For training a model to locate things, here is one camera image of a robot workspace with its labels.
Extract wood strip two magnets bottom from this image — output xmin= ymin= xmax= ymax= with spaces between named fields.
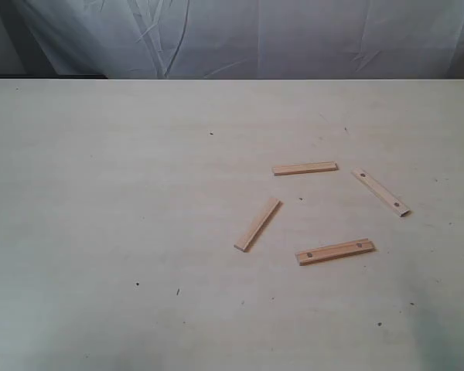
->
xmin=295 ymin=239 xmax=376 ymax=266

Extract plain wood strip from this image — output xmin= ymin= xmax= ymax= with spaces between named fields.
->
xmin=272 ymin=162 xmax=338 ymax=176
xmin=234 ymin=197 xmax=282 ymax=253

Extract plain wood strip top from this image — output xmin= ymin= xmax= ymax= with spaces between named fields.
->
xmin=272 ymin=162 xmax=338 ymax=176

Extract wood strip two magnets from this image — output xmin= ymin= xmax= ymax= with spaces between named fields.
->
xmin=351 ymin=168 xmax=411 ymax=217
xmin=295 ymin=239 xmax=376 ymax=266

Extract white backdrop cloth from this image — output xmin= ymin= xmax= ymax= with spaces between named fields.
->
xmin=0 ymin=1 xmax=464 ymax=80

